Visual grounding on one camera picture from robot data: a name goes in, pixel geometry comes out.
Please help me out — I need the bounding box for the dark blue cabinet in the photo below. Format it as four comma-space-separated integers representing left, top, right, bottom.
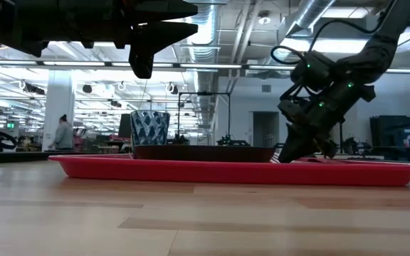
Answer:
369, 115, 410, 161

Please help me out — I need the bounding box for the grey doorway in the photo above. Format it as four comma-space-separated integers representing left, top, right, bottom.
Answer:
253, 111, 280, 147

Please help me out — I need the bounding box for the dark faceted cup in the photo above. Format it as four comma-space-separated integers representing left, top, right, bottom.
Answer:
130, 110, 171, 146

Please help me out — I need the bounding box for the black round plate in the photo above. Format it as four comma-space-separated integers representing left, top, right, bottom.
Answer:
132, 144, 276, 164

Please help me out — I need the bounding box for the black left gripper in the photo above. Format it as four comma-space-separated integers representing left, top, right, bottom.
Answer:
0, 0, 199, 80

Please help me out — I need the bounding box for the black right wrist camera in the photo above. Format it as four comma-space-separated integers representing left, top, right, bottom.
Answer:
289, 50, 337, 86

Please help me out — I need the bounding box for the red plastic tray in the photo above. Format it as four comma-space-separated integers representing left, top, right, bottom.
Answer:
47, 153, 410, 188

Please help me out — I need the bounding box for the person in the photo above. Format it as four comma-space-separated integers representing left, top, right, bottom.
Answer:
48, 113, 74, 151

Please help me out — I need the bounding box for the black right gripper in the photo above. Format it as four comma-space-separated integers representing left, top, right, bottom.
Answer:
278, 76, 376, 164

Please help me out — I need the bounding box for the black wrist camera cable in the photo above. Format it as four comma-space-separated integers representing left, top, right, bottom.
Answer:
270, 0, 398, 65

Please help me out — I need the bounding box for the silver ventilation duct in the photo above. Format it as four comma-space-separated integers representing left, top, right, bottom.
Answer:
186, 0, 221, 129
286, 0, 336, 36

